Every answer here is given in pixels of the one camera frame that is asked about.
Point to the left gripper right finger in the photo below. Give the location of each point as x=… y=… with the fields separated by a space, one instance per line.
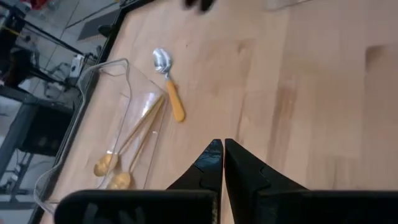
x=242 y=177

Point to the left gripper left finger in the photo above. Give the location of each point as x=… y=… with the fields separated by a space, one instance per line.
x=208 y=174

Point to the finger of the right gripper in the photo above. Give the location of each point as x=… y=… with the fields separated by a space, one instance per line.
x=190 y=3
x=206 y=4

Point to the gold metal spoon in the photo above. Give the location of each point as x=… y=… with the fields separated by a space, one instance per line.
x=105 y=165
x=119 y=182

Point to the white power strip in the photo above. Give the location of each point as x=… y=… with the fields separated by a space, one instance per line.
x=75 y=66

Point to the black aluminium table frame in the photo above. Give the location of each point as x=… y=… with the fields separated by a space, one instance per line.
x=109 y=40

